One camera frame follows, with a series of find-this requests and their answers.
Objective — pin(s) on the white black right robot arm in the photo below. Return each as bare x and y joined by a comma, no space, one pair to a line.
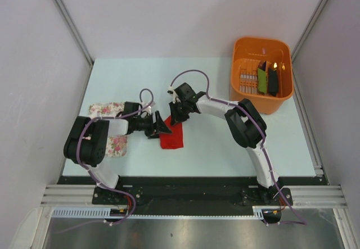
246,125

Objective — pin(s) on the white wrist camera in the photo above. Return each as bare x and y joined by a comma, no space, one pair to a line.
147,106
171,91

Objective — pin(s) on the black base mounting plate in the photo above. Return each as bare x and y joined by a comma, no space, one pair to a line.
192,196

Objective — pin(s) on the black napkin roll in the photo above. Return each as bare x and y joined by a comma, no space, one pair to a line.
273,85

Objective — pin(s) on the white slotted cable duct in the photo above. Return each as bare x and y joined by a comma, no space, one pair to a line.
81,212

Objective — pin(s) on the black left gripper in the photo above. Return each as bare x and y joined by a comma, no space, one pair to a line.
161,127

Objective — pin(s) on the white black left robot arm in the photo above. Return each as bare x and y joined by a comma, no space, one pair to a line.
88,137

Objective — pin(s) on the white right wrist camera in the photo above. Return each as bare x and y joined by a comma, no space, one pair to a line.
171,91

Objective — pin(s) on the red paper napkin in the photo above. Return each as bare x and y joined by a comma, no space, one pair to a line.
172,141

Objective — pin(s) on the floral patterned tray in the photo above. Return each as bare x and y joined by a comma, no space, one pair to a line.
116,145

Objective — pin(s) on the aluminium frame rail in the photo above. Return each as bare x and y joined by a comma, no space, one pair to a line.
68,195

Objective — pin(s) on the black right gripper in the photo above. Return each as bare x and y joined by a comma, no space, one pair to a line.
175,118

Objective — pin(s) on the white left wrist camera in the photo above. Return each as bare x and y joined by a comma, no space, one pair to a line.
147,106

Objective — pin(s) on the orange plastic basket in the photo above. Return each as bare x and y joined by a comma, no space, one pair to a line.
250,53

